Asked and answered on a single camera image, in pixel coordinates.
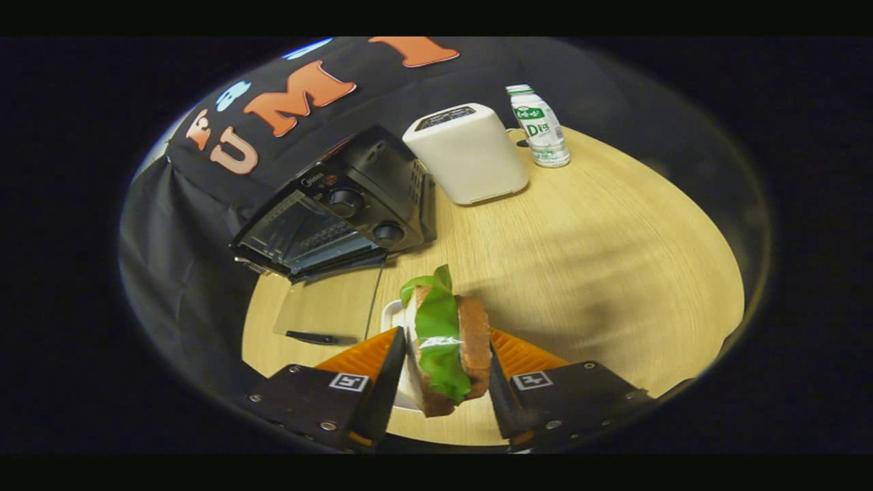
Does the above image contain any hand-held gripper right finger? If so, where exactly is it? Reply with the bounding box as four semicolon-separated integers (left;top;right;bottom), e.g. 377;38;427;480
488;327;654;452

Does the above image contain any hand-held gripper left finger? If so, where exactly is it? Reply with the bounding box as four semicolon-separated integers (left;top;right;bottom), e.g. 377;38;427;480
246;327;408;454

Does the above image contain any lettuce sandwich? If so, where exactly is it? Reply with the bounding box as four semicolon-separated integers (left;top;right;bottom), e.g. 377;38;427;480
399;264;493;418

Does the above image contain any black toaster oven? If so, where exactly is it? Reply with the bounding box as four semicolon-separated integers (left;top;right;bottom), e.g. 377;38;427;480
231;124;439;346

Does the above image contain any white pop-up toaster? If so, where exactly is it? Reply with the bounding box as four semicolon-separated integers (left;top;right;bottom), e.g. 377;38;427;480
402;103;530;206

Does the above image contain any white plastic tray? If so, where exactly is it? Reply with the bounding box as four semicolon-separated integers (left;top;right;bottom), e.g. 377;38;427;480
379;299;427;413

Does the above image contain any white green-label drink bottle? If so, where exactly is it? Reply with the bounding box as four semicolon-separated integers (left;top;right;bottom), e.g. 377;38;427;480
505;84;571;168

